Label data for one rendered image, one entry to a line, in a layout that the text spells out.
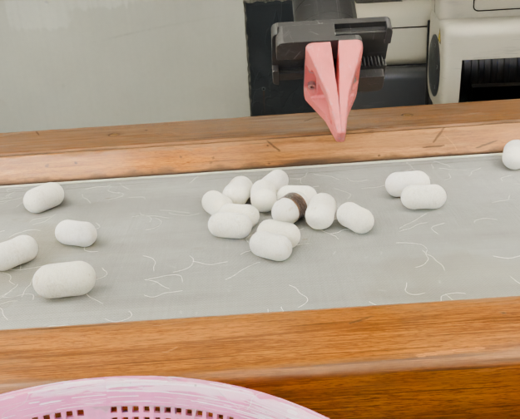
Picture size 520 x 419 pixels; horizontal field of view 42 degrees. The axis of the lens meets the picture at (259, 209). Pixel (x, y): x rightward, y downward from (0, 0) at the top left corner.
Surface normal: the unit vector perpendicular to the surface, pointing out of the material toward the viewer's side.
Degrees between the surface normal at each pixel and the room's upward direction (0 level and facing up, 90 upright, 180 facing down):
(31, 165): 45
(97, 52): 90
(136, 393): 75
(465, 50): 98
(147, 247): 0
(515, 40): 98
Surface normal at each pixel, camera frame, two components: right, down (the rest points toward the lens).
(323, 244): -0.06, -0.93
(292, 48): 0.04, 0.86
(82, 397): 0.11, 0.10
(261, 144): -0.03, -0.39
